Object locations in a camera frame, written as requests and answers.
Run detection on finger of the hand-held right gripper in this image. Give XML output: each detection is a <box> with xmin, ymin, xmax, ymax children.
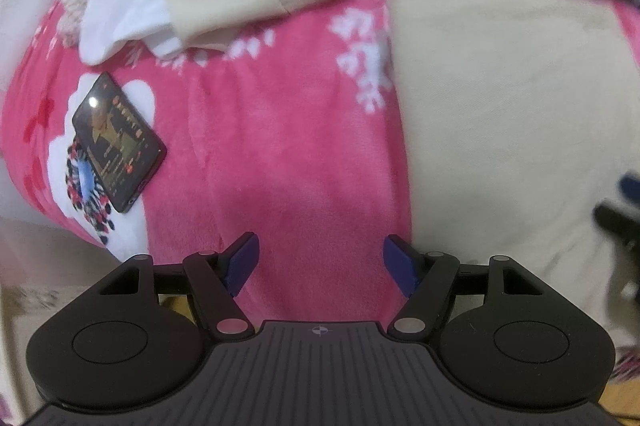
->
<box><xmin>594</xmin><ymin>201</ymin><xmax>640</xmax><ymax>257</ymax></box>
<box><xmin>619</xmin><ymin>175</ymin><xmax>640</xmax><ymax>203</ymax></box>

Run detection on black smartphone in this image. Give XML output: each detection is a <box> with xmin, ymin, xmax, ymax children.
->
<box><xmin>71</xmin><ymin>72</ymin><xmax>168</xmax><ymax>213</ymax></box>

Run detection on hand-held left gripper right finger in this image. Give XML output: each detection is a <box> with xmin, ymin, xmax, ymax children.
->
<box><xmin>382</xmin><ymin>235</ymin><xmax>546</xmax><ymax>341</ymax></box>

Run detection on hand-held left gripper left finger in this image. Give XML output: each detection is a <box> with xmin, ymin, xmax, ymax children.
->
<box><xmin>97</xmin><ymin>232</ymin><xmax>261</xmax><ymax>339</ymax></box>

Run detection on white garment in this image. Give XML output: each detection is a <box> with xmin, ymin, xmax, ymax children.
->
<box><xmin>80</xmin><ymin>0</ymin><xmax>183</xmax><ymax>66</ymax></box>

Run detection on pink floral bed blanket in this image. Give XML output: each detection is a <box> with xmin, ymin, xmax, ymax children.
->
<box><xmin>0</xmin><ymin>0</ymin><xmax>640</xmax><ymax>382</ymax></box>

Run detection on khaki pants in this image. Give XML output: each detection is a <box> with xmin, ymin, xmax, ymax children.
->
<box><xmin>387</xmin><ymin>0</ymin><xmax>640</xmax><ymax>342</ymax></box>

